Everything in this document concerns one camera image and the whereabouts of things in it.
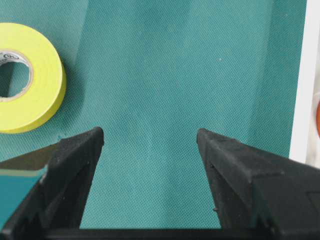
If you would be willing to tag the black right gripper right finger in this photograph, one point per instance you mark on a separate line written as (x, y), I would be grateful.
(253, 188)

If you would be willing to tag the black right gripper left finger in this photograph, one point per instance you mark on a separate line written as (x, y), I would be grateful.
(64, 173)

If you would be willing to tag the red tape roll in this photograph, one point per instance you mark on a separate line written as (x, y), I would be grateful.
(317, 119)

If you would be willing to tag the yellow tape roll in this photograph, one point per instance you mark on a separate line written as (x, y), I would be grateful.
(45, 90)

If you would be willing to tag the white plastic tray case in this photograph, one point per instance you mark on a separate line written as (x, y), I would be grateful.
(305, 142)

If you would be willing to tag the green table cloth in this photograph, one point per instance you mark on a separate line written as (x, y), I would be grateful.
(151, 73)

